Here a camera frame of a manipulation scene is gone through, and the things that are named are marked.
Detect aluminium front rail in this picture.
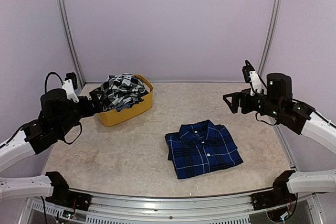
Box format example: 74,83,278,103
19,188,323,224

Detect aluminium frame post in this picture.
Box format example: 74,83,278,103
57,0,86,88
258,0,281,76

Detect black white checked shirt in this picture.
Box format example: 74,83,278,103
94,73,150,112

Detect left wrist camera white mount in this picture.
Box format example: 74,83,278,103
62,72,79,103

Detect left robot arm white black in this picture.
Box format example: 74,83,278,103
1,72,103,211

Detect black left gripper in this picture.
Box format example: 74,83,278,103
56,90,104,137

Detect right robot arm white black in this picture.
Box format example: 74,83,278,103
223,71,335,210

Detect left aluminium frame post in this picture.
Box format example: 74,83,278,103
57,0,86,88

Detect yellow plastic basket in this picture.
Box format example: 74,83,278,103
98,74,153,127

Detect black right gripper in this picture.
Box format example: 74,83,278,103
224,88,283,119

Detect right aluminium frame post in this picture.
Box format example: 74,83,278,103
258,0,281,76

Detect blue plaid shirt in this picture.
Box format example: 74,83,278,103
165,120,244,179

